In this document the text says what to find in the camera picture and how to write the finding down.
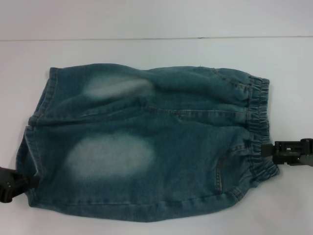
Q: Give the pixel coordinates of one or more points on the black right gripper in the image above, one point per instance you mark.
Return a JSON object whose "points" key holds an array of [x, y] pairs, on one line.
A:
{"points": [[291, 151]]}

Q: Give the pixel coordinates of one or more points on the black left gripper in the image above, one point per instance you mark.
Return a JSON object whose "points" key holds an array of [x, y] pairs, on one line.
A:
{"points": [[11, 183]]}

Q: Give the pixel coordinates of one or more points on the blue denim shorts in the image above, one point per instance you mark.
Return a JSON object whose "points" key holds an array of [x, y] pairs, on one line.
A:
{"points": [[146, 176]]}

